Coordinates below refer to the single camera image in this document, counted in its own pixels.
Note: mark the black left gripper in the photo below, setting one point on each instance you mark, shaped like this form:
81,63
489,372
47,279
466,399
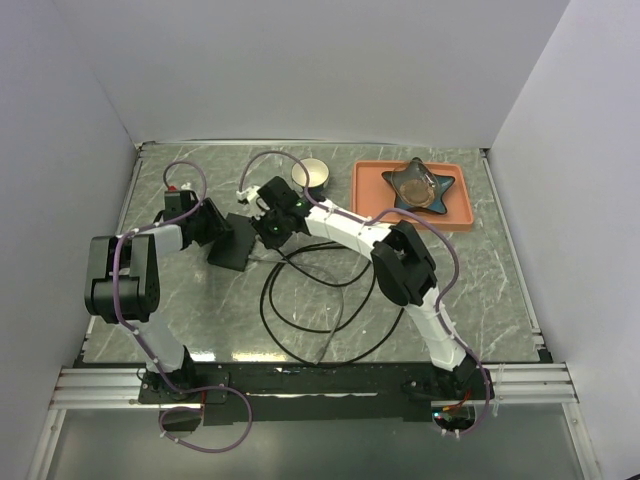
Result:
217,223

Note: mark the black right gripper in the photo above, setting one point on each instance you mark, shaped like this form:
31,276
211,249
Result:
270,241

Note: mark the black network switch box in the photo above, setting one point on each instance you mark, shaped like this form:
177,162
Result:
233,250

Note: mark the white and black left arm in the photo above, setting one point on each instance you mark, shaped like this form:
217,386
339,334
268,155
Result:
123,282

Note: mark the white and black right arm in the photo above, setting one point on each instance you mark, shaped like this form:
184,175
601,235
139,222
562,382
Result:
404,269

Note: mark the small white teal bowl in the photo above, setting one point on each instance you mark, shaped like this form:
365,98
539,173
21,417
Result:
311,172

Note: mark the salmon pink tray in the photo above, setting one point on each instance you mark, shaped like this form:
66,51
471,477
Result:
371,194

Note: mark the dark blue star dish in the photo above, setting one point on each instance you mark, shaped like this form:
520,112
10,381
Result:
438,207

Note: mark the clear glass bowl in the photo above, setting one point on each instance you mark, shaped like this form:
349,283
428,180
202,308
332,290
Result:
415,184

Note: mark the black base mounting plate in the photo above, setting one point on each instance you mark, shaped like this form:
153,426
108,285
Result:
235,392

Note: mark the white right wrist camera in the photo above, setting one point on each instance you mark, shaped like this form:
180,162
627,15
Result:
248,196

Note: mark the aluminium frame rail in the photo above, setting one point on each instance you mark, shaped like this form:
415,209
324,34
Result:
116,388

